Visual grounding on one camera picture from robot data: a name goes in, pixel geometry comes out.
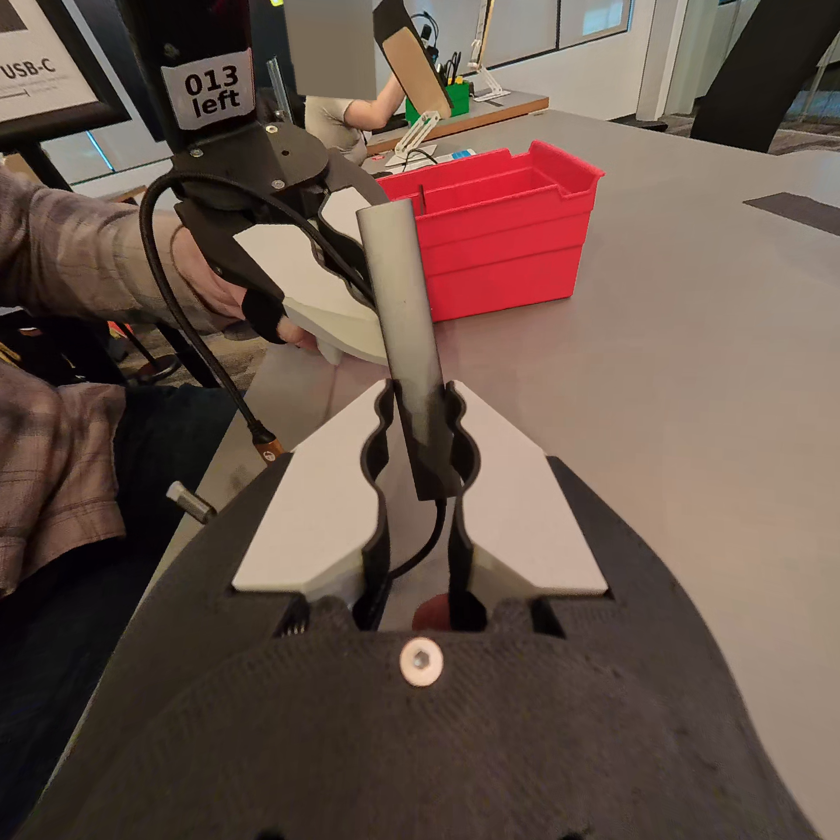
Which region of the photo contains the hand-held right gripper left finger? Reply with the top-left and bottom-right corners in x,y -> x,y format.
231,379 -> 395,622

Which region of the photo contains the red plastic bin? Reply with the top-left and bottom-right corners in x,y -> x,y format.
375,140 -> 606,322

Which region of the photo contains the black high-back chair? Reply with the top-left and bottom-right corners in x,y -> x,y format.
689,0 -> 828,155

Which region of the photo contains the person's left forearm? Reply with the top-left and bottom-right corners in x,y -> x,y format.
0,164 -> 198,329

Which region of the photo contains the black braided gold-plug cable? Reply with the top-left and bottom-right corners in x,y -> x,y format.
138,172 -> 378,463

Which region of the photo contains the green pen holder bin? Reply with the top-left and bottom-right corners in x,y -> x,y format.
406,79 -> 472,126

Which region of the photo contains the wooden side desk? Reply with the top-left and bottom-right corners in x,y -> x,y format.
364,88 -> 549,155

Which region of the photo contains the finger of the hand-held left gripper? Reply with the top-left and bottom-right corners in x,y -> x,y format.
233,223 -> 389,366
320,189 -> 370,253

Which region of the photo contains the white sign board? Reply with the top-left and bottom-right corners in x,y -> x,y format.
0,0 -> 132,191

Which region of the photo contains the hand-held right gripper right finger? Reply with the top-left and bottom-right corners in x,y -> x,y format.
448,381 -> 610,629

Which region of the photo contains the slim dark usb hub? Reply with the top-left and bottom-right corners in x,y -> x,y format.
165,200 -> 463,631

